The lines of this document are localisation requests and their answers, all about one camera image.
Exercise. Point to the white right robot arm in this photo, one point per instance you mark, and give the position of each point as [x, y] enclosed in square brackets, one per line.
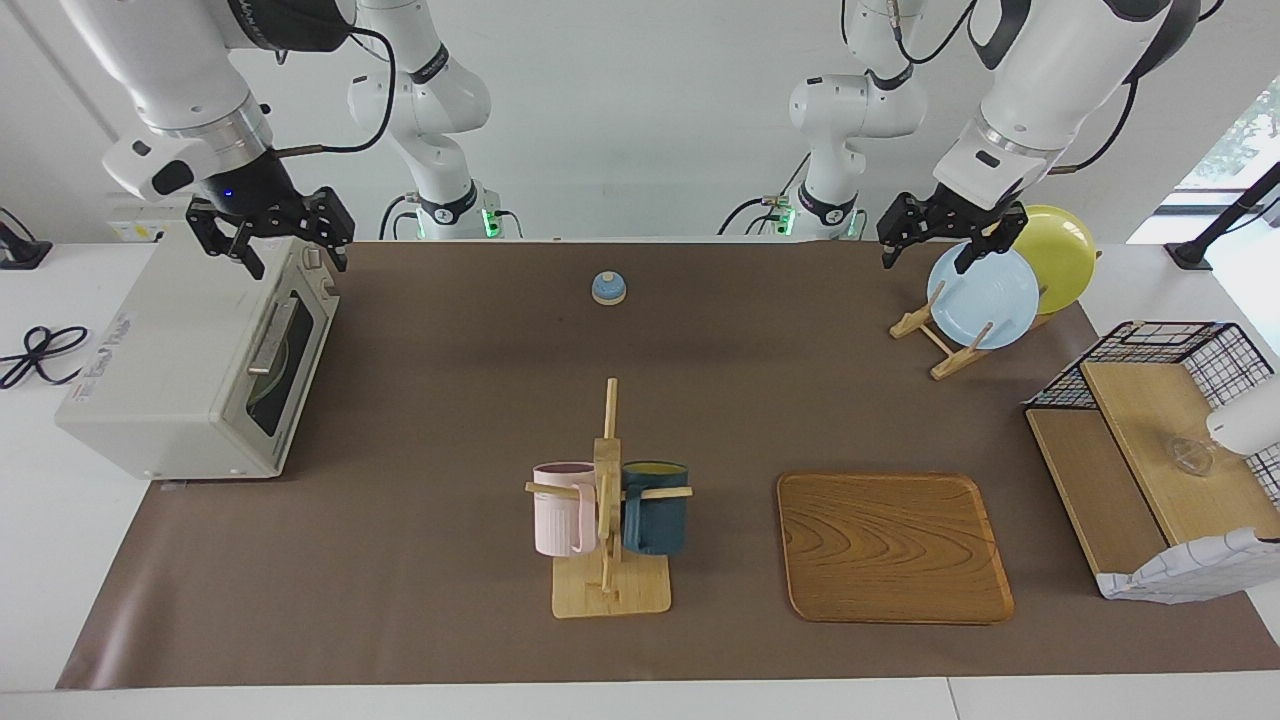
[170, 70]

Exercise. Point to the brown wooden tray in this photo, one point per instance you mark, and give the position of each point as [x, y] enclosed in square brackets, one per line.
[890, 550]

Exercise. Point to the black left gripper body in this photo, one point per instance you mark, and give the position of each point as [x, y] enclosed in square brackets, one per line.
[955, 215]

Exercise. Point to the wooden plate rack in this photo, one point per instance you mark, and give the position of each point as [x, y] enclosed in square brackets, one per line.
[950, 358]

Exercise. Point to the brown table mat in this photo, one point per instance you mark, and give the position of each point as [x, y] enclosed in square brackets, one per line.
[450, 400]

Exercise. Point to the glass oven door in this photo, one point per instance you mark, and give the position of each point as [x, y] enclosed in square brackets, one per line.
[312, 340]

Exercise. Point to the small blue bell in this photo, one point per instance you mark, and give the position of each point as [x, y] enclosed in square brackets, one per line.
[609, 289]

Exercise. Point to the black angled stand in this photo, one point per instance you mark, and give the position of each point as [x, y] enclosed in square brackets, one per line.
[1230, 215]

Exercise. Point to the white checked cloth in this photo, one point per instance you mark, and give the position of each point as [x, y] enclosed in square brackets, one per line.
[1190, 570]

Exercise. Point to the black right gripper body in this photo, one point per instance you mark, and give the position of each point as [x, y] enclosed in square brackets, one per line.
[260, 195]

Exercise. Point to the pink mug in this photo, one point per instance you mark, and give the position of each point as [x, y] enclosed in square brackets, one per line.
[560, 515]

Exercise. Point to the wooden mug tree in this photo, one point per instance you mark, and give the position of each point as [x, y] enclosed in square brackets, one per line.
[608, 590]

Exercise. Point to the clear glass cup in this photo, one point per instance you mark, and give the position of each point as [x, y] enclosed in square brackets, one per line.
[1192, 456]

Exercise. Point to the narrow wooden shelf board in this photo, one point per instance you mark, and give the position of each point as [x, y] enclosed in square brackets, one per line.
[1095, 490]

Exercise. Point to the window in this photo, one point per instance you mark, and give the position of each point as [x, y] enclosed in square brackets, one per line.
[1240, 140]

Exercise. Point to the white toaster oven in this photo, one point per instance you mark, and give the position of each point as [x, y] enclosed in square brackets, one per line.
[170, 350]

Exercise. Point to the dark blue mug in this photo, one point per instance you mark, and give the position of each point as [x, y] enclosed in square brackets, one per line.
[655, 515]

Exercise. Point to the yellow plate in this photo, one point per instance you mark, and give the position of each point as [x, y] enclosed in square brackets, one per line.
[1065, 255]

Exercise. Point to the light blue plate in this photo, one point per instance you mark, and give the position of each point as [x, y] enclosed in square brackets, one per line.
[985, 300]

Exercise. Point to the white cylindrical object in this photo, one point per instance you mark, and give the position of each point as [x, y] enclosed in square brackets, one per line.
[1250, 420]

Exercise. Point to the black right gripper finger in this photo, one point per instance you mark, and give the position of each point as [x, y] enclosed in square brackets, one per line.
[335, 220]
[225, 230]

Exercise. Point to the wide wooden shelf board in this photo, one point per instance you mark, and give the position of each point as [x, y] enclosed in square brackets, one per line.
[1150, 430]

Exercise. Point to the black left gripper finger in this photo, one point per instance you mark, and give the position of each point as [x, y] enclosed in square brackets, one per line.
[995, 238]
[898, 222]

